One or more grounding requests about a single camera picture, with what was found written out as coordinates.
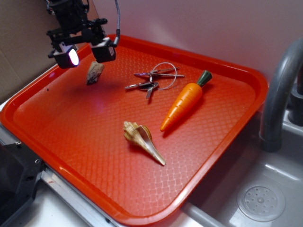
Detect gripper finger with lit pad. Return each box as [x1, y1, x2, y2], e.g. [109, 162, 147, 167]
[48, 42, 79, 69]

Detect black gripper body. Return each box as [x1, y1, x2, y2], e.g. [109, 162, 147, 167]
[46, 0, 107, 51]

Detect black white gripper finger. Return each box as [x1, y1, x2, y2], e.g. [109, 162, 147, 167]
[89, 37, 116, 63]

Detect beige wood chip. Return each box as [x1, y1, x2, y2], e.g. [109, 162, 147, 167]
[86, 61, 104, 85]

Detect brown cardboard panel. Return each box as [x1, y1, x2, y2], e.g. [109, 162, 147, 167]
[0, 0, 59, 103]

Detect tan spiral seashell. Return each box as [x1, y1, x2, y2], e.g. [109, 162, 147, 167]
[123, 121, 166, 166]

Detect red plastic tray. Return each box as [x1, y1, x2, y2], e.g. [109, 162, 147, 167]
[0, 36, 268, 226]

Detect orange toy carrot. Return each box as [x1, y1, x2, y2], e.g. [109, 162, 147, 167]
[160, 70, 213, 132]

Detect grey curved faucet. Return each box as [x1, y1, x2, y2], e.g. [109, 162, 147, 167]
[259, 38, 303, 152]

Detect grey sink basin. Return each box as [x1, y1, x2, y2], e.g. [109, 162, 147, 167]
[182, 116, 303, 227]

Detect dark grey faucet knob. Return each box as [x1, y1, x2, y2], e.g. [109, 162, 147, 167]
[288, 69, 303, 126]

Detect round sink drain strainer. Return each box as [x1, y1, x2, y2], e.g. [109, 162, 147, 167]
[237, 181, 285, 222]

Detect grey braided cable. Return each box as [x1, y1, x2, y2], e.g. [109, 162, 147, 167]
[112, 0, 122, 47]

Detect metal keys on wire ring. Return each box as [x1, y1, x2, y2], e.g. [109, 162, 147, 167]
[124, 62, 185, 99]

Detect black metal bracket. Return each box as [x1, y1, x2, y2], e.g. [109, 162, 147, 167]
[0, 144, 44, 227]

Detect aluminium rail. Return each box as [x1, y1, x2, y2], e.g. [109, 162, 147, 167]
[0, 126, 119, 227]

